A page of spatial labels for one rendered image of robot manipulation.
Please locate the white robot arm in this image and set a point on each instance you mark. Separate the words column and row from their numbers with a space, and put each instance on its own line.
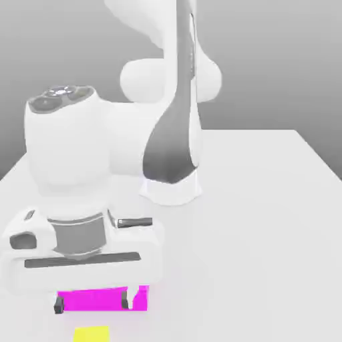
column 66, row 149

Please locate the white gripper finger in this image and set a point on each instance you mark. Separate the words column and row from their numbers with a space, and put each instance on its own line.
column 59, row 304
column 128, row 298

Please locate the small yellow cube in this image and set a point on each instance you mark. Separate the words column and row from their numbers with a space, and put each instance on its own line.
column 91, row 334

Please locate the large magenta box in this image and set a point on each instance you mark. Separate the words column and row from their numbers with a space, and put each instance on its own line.
column 93, row 299

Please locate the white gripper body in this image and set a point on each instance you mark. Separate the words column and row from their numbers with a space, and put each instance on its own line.
column 88, row 276

